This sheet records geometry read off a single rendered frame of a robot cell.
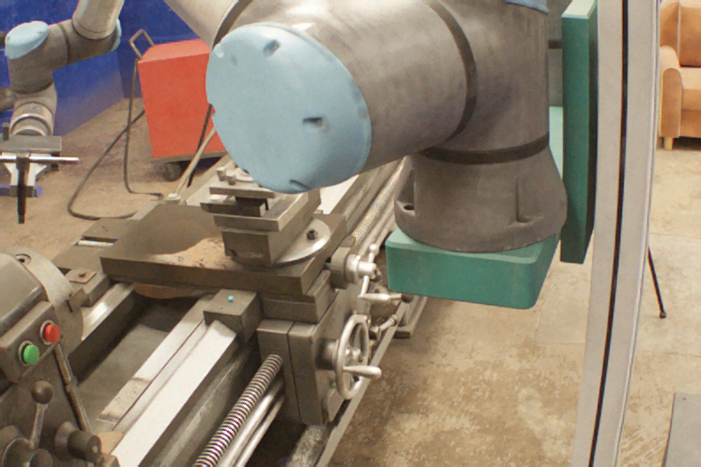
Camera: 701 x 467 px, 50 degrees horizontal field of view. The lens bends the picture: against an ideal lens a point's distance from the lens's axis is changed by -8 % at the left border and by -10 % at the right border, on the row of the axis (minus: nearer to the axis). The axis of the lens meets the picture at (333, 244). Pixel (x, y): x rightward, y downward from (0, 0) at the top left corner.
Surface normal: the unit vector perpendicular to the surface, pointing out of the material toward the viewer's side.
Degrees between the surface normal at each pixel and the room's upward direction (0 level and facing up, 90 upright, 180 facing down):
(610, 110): 90
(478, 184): 70
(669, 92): 90
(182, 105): 90
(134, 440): 36
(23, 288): 45
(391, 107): 88
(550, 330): 0
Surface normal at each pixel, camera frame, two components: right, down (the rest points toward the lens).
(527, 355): -0.09, -0.88
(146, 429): 0.47, -0.67
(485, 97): 0.62, 0.55
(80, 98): 0.94, 0.07
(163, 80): 0.01, 0.46
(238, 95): -0.72, 0.41
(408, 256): -0.40, 0.46
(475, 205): -0.22, 0.14
